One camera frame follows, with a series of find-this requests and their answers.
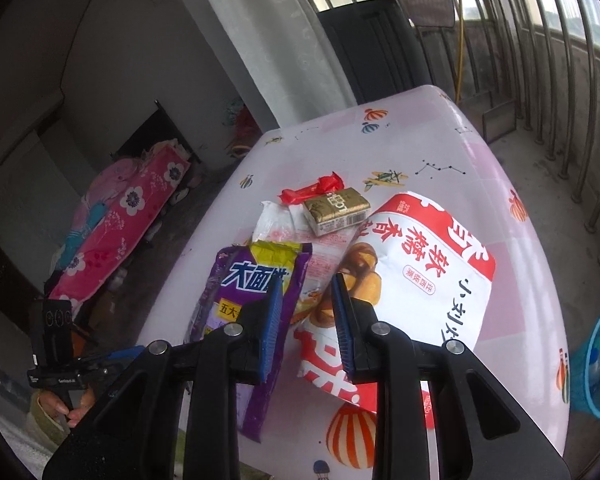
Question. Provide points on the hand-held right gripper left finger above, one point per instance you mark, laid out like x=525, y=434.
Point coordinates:
x=275, y=330

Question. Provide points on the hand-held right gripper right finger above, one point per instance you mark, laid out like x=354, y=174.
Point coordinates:
x=342, y=325

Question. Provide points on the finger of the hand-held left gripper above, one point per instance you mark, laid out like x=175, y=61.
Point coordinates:
x=115, y=357

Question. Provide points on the yellow snack packet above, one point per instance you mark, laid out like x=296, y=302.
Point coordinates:
x=307, y=305

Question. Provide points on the purple snack bag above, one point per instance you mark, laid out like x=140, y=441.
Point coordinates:
x=245, y=270

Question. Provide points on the red and white snack bag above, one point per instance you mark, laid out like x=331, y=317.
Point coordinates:
x=430, y=280

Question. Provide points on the white plastic packet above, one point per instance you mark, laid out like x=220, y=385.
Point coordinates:
x=275, y=222

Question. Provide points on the gold foil box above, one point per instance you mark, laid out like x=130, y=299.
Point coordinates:
x=335, y=205

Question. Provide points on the red candy wrapper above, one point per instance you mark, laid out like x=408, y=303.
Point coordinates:
x=305, y=192

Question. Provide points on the blue plastic waste basket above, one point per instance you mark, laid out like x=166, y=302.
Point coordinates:
x=585, y=385

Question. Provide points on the person's left hand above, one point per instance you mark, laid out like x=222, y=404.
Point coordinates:
x=85, y=402

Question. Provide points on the beige fleece blanket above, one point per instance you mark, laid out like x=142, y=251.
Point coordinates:
x=15, y=440

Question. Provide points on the pink floral blanket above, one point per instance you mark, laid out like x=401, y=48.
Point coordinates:
x=115, y=225

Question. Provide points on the red cloth bag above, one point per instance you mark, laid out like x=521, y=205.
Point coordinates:
x=242, y=122

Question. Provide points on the metal dustpan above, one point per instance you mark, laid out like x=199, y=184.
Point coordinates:
x=497, y=120

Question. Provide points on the metal balcony railing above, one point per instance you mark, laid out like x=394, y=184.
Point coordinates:
x=591, y=200

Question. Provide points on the white curtain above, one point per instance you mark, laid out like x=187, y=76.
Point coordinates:
x=280, y=35

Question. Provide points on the grey checked hanging cloth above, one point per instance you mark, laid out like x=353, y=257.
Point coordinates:
x=432, y=5

